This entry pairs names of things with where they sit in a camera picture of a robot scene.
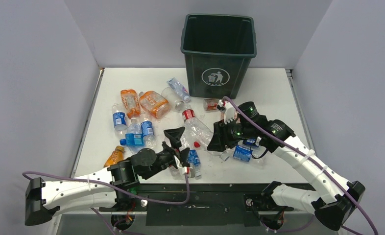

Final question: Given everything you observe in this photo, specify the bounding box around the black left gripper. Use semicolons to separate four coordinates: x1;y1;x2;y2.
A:
142;126;190;180

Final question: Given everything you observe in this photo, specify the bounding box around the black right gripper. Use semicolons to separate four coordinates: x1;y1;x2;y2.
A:
208;117;254;151

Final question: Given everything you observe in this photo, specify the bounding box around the clear bottle red label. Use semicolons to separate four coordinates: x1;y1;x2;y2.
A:
182;105;230;162

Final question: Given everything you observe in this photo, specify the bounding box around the blue label bottle front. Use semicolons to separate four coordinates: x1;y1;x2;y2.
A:
188;149;202;179

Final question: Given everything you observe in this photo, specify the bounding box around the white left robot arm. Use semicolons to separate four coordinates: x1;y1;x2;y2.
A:
24;127;195;226

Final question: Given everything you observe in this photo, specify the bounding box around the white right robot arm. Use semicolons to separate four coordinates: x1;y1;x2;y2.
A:
207;100;365;231

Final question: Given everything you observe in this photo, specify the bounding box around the dark green plastic trash bin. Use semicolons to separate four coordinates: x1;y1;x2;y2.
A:
180;14;257;99

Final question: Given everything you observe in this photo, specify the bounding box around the red label bottle front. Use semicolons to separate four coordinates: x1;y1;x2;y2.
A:
169;165;184;181

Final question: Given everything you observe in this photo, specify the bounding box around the Pepsi bottle blue label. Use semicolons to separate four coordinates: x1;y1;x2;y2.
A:
242;139;260;148

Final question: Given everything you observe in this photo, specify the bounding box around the blue label bottle under gripper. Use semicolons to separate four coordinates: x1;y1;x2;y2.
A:
141;117;156;149

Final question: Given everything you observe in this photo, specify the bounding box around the clear bottle blue label right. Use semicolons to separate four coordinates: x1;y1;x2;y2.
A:
225;145;268;165

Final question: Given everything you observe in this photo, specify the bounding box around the small brown red-capped bottle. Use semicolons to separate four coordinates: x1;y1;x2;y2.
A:
203;98;219;111

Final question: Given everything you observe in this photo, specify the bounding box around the crushed orange bottle middle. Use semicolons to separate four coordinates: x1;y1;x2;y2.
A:
139;91;171;119

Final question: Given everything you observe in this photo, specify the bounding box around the crushed orange bottle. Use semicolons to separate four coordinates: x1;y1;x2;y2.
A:
120;89;141;119
139;91;171;119

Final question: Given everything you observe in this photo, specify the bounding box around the light blue water bottle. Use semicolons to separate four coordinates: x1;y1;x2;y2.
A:
125;118;145;154

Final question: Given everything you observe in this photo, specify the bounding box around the crushed clear bottle white cap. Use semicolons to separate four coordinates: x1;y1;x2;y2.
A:
167;77;191;103

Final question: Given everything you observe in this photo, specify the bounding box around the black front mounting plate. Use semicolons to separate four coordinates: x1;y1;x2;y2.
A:
99;183;327;227

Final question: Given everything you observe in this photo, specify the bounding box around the orange tea bottle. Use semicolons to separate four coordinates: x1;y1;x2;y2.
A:
103;145;124;167

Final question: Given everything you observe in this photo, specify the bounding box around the green plastic bottle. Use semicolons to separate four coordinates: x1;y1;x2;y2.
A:
127;186;138;195

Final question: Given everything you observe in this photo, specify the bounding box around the blue label bottle far left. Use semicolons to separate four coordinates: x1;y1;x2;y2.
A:
112;103;127;146

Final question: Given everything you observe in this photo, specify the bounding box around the crushed orange bottle far left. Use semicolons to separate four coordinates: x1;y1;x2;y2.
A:
120;89;141;119

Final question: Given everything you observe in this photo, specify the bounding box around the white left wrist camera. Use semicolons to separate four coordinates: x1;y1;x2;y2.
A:
176;162;194;177

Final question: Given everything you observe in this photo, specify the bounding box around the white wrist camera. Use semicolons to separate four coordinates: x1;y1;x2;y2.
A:
176;162;194;177
217;100;238;124

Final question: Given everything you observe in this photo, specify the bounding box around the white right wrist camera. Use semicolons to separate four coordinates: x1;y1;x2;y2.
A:
217;100;238;124

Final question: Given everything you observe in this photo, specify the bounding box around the aluminium rail frame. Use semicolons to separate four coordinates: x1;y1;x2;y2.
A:
285;69;345;215

